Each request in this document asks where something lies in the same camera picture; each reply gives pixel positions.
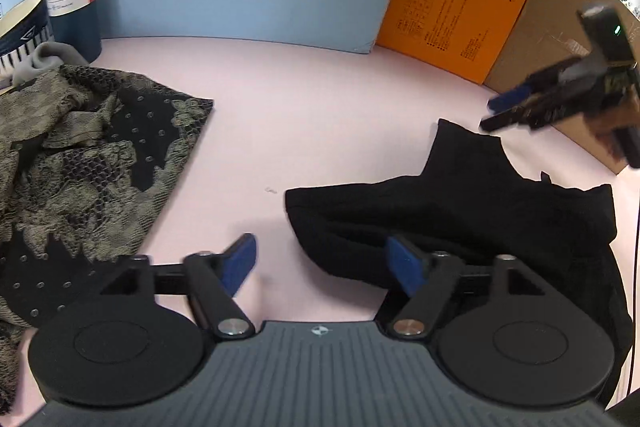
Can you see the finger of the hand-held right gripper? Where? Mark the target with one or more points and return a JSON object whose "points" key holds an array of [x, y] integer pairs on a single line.
{"points": [[502, 119], [507, 99]]}

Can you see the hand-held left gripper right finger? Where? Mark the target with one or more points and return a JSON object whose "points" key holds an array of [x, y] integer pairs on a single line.
{"points": [[403, 268]]}

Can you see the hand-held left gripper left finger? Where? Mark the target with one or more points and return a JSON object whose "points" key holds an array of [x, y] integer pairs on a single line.
{"points": [[241, 257]]}

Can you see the black sleeveless dress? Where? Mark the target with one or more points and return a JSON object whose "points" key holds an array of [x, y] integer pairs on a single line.
{"points": [[475, 207]]}

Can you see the brown cardboard panel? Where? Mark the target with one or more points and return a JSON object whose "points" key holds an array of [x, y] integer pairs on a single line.
{"points": [[555, 17]]}

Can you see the black beige lace patterned cloth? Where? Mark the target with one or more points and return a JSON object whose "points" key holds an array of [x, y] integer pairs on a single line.
{"points": [[100, 157]]}

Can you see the grey cloth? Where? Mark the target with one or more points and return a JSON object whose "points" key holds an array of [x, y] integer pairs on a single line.
{"points": [[52, 54]]}

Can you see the piano key patterned cup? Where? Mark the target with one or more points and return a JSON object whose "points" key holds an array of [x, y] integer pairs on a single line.
{"points": [[25, 37]]}

